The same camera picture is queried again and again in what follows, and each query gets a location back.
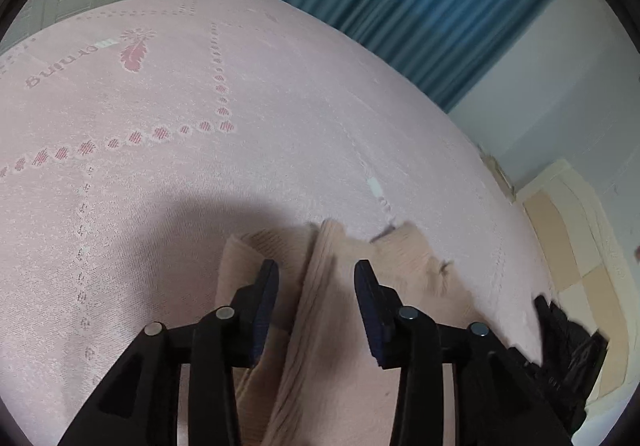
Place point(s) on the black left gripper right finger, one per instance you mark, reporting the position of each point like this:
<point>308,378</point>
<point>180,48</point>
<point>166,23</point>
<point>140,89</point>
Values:
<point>495,402</point>

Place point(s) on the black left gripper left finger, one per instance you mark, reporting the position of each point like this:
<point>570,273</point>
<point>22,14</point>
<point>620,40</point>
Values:
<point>137,401</point>

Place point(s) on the beige ribbed knit sweater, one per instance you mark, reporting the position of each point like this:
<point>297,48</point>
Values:
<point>317,382</point>

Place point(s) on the black garment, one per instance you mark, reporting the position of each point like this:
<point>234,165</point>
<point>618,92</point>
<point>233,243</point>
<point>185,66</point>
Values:
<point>572,359</point>

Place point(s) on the beige wooden headboard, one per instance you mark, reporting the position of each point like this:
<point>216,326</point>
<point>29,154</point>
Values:
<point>590,275</point>

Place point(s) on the wooden bedside table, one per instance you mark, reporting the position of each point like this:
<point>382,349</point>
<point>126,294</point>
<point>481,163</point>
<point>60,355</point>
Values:
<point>499,175</point>

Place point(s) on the pink patterned bed sheet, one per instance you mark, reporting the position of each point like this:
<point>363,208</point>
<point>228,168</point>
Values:
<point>137,138</point>

